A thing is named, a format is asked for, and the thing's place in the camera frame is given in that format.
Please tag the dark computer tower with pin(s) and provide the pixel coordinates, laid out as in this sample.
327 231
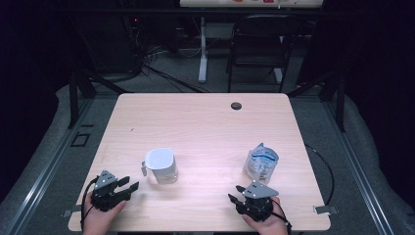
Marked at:
114 49

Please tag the person's right hand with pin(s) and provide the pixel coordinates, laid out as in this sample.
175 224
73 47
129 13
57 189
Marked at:
270 226

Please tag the grey metal table bracket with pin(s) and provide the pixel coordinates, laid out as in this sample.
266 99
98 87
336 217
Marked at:
73 211
326 210

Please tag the black metal frame post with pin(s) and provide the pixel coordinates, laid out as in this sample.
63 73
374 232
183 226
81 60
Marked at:
341 107
73 104

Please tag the person's left hand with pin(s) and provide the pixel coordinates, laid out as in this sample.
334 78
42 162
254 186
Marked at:
99 222

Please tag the dark round table grommet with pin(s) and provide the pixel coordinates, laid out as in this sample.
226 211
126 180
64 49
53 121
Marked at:
236 106

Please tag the clear jar with white lid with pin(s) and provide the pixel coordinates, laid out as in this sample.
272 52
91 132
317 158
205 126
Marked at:
163 169

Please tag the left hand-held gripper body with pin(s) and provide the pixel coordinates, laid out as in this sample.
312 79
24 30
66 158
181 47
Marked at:
104 196

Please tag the white pouch with blue print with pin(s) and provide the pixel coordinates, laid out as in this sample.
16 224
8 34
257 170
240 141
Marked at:
261 163

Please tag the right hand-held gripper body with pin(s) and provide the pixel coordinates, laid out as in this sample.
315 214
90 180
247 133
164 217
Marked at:
257 204

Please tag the aluminium floor rail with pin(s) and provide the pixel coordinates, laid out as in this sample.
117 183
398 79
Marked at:
52 163
355 163

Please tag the white standing desk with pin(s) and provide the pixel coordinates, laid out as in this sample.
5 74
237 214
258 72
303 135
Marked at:
203 49

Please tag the black folding chair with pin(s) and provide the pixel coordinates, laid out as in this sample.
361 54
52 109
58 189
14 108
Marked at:
261 24

